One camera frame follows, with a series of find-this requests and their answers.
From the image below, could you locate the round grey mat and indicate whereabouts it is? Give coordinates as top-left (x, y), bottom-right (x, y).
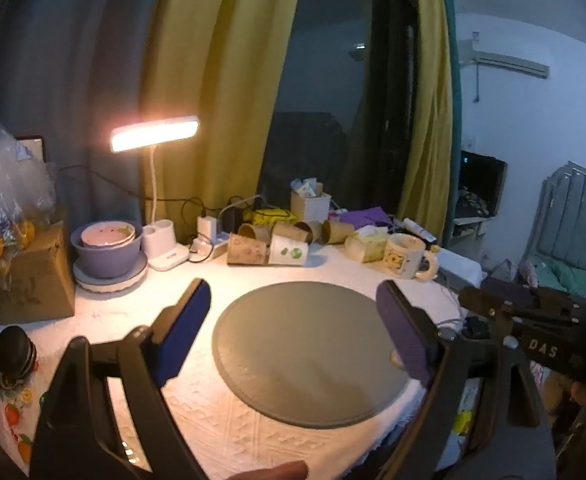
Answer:
top-left (212, 281), bottom-right (426, 429)

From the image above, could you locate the plain kraft paper cup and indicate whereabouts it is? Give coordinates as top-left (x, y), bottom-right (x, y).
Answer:
top-left (237, 223), bottom-right (275, 244)
top-left (321, 218), bottom-right (357, 245)
top-left (272, 220), bottom-right (323, 244)

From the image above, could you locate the black power adapter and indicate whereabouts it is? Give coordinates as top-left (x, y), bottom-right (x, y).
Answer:
top-left (222, 207), bottom-right (244, 234)

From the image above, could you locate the white tissue box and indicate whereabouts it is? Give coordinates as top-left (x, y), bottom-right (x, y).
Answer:
top-left (290, 178), bottom-right (332, 222)

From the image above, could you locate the cream mug yellow print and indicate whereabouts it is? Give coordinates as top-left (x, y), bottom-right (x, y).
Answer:
top-left (383, 233), bottom-right (440, 281)

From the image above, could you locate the green blanket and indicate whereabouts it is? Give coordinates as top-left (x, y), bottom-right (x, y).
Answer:
top-left (528, 254), bottom-right (586, 298)

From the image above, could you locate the purple cloth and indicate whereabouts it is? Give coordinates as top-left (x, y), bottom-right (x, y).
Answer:
top-left (337, 207), bottom-right (395, 227)

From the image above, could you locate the white power strip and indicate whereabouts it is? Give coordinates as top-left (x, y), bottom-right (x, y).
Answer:
top-left (189, 232), bottom-right (235, 262)

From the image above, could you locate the white shelf unit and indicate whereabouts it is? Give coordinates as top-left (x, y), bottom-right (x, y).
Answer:
top-left (446, 187), bottom-right (496, 261)

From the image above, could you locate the black cable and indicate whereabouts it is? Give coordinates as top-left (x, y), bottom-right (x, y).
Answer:
top-left (55, 165), bottom-right (234, 241)

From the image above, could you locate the purple bowl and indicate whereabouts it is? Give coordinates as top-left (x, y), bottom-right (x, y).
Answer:
top-left (70, 220), bottom-right (144, 280)

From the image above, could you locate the white round plate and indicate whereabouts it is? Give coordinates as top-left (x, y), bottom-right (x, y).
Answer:
top-left (73, 251), bottom-right (149, 295)

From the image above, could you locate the white charger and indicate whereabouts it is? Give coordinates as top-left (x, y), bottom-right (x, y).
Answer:
top-left (196, 215), bottom-right (219, 241)

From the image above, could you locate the white paper cup green print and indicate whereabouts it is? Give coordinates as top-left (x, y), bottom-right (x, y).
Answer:
top-left (267, 234), bottom-right (309, 267)

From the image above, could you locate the yellow snack packet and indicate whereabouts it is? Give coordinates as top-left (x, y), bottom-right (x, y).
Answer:
top-left (244, 208), bottom-right (299, 226)

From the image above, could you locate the black round pouch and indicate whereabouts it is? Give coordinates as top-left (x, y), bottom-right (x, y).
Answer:
top-left (0, 325), bottom-right (39, 391)

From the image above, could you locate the white desk lamp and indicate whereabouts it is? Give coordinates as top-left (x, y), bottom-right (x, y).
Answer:
top-left (110, 115), bottom-right (202, 272)

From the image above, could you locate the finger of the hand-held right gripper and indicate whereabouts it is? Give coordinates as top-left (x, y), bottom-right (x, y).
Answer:
top-left (457, 286), bottom-right (586, 330)
top-left (479, 276), bottom-right (586, 312)

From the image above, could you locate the clear plastic bag of oranges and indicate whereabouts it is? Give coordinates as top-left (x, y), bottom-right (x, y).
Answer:
top-left (0, 72), bottom-right (58, 273)

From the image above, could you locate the black plug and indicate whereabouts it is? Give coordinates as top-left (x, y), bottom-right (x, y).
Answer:
top-left (460, 316), bottom-right (492, 342)

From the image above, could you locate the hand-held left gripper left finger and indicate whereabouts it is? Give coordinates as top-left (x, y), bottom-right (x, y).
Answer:
top-left (30, 279), bottom-right (213, 480)

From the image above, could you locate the floral printed cloth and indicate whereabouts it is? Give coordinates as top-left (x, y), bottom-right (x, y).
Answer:
top-left (0, 347), bottom-right (41, 478)

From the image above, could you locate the grey folding bed frame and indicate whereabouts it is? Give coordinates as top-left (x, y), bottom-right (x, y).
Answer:
top-left (522, 160), bottom-right (586, 281)

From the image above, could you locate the cardboard box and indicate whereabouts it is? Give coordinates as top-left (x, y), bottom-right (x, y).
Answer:
top-left (0, 205), bottom-right (76, 327)

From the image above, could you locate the black monitor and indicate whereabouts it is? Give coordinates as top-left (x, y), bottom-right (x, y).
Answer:
top-left (460, 150), bottom-right (508, 207)

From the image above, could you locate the yellow tissue box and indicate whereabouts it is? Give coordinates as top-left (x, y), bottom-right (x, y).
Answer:
top-left (344, 226), bottom-right (390, 264)

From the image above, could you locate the blue curtain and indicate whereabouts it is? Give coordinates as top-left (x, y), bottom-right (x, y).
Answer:
top-left (0, 0), bottom-right (174, 241)

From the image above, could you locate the white air conditioner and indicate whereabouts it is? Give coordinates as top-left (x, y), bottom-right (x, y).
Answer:
top-left (471, 49), bottom-right (550, 80)

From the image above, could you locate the yellow curtain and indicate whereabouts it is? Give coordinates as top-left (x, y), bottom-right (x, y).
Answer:
top-left (397, 0), bottom-right (455, 251)
top-left (135, 0), bottom-right (308, 226)

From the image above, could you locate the small pink bowl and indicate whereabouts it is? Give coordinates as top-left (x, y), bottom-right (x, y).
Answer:
top-left (81, 224), bottom-right (136, 250)

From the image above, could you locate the brown patterned paper cup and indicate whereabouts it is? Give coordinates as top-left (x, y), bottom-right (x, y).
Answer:
top-left (226, 233), bottom-right (269, 266)

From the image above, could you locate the white tube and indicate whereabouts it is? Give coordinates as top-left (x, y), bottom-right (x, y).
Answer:
top-left (402, 218), bottom-right (438, 242)

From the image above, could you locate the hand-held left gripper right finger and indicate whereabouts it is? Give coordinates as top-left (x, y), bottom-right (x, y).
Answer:
top-left (375, 280), bottom-right (542, 480)

